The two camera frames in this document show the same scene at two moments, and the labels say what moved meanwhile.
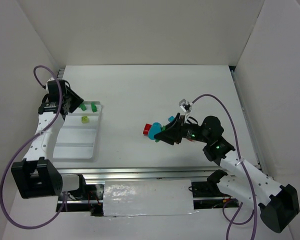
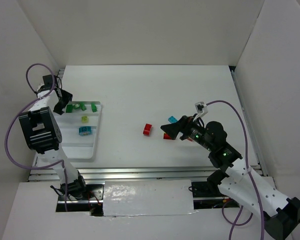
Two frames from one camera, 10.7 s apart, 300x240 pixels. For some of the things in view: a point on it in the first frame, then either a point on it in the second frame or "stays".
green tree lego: x=83 y=107 stays
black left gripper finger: x=75 y=100 -> x=65 y=97
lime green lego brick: x=84 y=119 stays
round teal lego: x=156 y=128 -> x=85 y=131
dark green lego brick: x=94 y=108 stays
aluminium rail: x=138 y=173 stays
